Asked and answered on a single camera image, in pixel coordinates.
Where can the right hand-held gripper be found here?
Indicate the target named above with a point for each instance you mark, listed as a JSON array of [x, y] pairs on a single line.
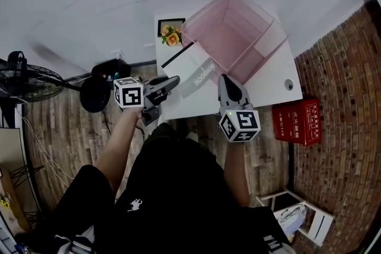
[[240, 125]]

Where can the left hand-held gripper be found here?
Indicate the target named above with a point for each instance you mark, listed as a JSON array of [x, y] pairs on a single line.
[[128, 94]]

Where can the pink transparent desk organizer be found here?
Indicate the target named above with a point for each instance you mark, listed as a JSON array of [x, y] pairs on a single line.
[[235, 38]]

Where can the person's right forearm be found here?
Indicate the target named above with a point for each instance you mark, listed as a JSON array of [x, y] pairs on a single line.
[[236, 172]]

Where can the person's left forearm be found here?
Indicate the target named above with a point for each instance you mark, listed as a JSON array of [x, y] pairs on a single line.
[[119, 145]]

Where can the orange artificial flowers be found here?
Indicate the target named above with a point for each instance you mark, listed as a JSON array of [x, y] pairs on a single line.
[[172, 37]]

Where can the person's white shoe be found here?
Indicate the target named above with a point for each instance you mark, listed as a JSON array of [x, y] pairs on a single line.
[[193, 135]]

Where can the black bag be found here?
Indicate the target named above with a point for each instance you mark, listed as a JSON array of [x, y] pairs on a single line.
[[111, 68]]

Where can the red box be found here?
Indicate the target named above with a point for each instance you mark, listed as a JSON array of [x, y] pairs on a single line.
[[297, 122]]

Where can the person's black clothing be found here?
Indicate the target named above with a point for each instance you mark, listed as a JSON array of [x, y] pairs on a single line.
[[172, 202]]

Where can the black standing fan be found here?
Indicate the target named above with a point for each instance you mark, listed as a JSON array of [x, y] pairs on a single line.
[[32, 83]]

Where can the white framed picture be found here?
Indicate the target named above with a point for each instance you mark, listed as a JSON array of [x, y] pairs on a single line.
[[309, 221]]

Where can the wooden board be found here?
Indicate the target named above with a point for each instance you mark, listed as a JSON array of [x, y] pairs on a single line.
[[12, 175]]

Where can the black picture frame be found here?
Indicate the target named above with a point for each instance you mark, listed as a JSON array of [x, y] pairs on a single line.
[[175, 21]]

